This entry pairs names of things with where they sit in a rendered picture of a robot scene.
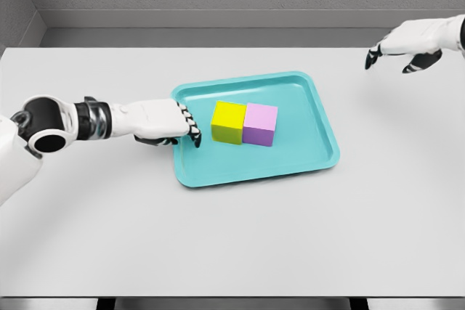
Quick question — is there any pink purple cube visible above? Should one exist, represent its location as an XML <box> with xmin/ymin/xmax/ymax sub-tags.
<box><xmin>241</xmin><ymin>102</ymin><xmax>279</xmax><ymax>148</ymax></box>

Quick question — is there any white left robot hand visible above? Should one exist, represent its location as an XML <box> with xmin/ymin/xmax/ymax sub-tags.
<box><xmin>133</xmin><ymin>98</ymin><xmax>203</xmax><ymax>149</ymax></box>

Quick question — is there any yellow cube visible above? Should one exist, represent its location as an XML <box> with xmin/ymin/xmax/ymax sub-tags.
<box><xmin>211</xmin><ymin>100</ymin><xmax>248</xmax><ymax>146</ymax></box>

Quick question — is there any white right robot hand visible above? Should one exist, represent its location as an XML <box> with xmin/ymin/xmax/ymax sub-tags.
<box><xmin>364</xmin><ymin>17</ymin><xmax>445</xmax><ymax>75</ymax></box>

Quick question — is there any teal rectangular tray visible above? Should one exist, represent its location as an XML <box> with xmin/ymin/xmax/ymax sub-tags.
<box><xmin>170</xmin><ymin>70</ymin><xmax>341</xmax><ymax>190</ymax></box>

